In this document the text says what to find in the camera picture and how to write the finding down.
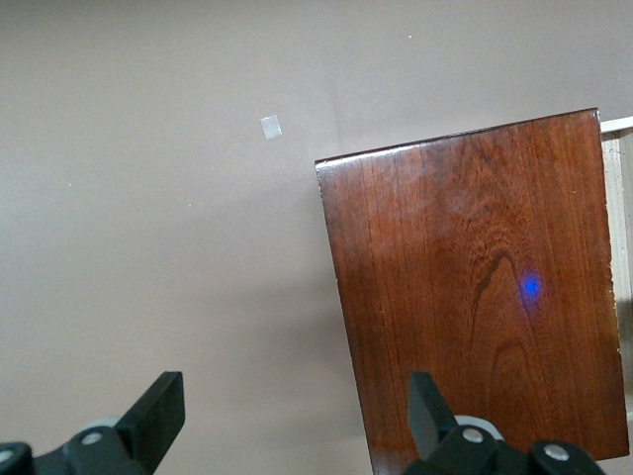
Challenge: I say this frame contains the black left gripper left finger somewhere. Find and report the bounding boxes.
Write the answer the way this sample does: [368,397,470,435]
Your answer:
[0,370,187,475]

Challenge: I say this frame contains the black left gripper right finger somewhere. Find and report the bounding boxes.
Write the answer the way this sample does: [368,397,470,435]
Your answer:
[399,371,604,475]

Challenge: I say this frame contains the light wood drawer white handle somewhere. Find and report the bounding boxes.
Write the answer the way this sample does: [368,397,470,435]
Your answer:
[599,116,633,423]

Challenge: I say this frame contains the dark brown wooden drawer cabinet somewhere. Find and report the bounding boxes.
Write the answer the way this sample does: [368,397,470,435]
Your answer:
[314,107,630,475]

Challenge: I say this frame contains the brown paper table cover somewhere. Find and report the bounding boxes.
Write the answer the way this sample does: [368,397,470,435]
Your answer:
[0,0,633,475]

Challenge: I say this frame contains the small grey tape patch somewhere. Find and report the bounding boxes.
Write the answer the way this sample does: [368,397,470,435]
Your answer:
[260,114,284,141]

